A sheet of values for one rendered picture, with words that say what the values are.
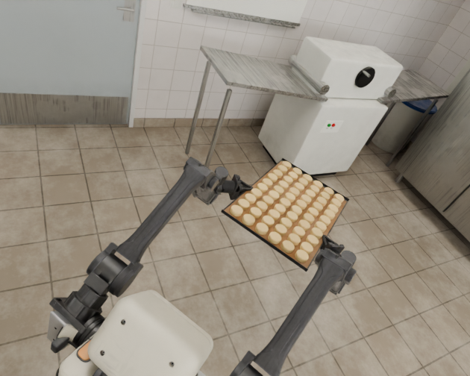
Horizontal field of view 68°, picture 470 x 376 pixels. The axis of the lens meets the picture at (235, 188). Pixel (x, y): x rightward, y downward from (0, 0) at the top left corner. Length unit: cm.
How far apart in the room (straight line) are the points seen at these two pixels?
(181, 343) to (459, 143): 341
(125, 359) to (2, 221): 200
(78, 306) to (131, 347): 23
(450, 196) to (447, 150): 44
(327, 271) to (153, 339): 45
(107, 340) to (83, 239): 176
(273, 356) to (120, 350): 34
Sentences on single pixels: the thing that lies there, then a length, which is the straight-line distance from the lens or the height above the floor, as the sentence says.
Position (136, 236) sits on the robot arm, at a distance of 95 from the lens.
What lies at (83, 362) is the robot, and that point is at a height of 117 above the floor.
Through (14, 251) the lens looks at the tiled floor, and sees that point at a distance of 250.
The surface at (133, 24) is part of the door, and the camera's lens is 306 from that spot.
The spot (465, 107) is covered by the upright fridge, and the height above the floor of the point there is 105.
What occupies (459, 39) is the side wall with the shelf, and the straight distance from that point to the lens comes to 501.
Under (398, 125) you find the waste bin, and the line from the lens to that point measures 466.
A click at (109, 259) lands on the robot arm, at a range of 95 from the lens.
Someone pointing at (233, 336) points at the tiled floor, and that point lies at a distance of 228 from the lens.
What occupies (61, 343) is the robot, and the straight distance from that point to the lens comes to 94.
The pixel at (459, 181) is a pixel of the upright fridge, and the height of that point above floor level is 52.
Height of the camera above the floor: 199
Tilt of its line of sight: 40 degrees down
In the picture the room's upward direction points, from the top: 22 degrees clockwise
